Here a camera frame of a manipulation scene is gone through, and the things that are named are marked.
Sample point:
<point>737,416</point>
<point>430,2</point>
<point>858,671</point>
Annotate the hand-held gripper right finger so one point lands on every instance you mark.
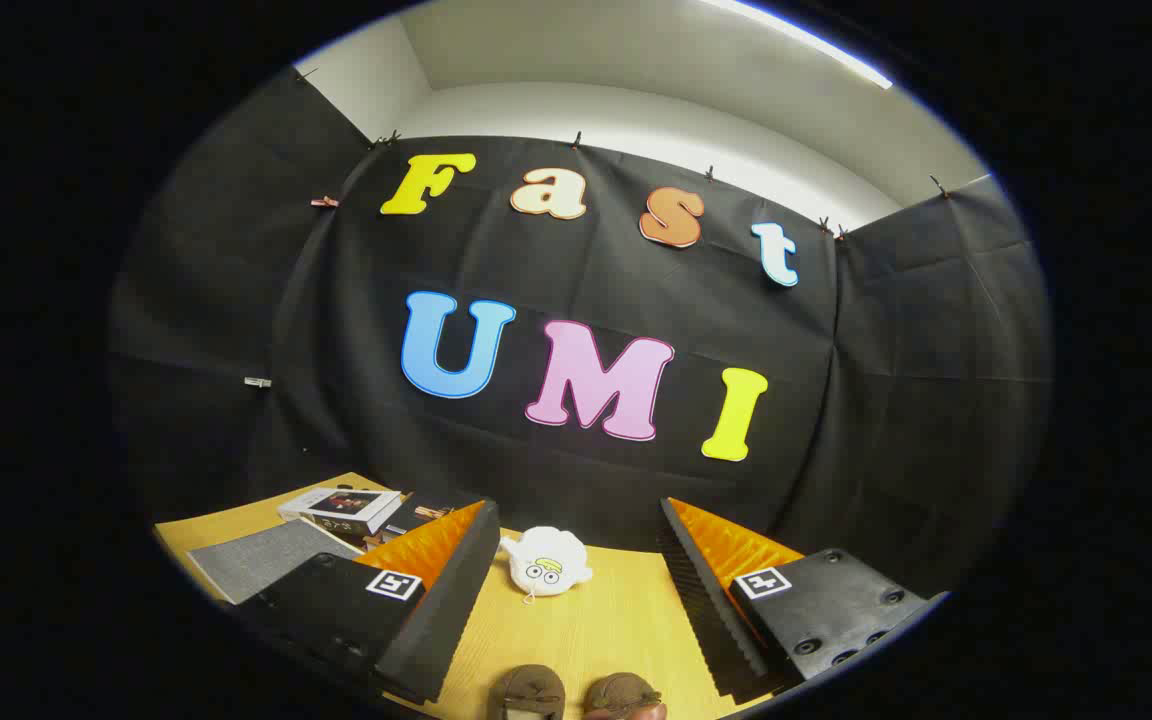
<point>701,610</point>

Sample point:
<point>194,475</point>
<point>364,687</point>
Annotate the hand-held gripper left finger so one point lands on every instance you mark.
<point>446,610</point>

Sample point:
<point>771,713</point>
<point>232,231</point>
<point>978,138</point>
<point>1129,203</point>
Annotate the brown fuzzy shoe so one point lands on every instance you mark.
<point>526,685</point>
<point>621,692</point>

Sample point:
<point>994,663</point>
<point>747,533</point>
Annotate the grey fabric storage box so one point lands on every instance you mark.
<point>256,560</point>

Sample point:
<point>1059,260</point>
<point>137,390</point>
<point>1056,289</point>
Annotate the white plush toy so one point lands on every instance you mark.
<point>546,565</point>

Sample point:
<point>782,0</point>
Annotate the white cover book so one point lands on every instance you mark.
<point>336,500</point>

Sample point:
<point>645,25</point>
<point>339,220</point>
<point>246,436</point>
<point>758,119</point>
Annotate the black backdrop cloth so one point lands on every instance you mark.
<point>886,350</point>

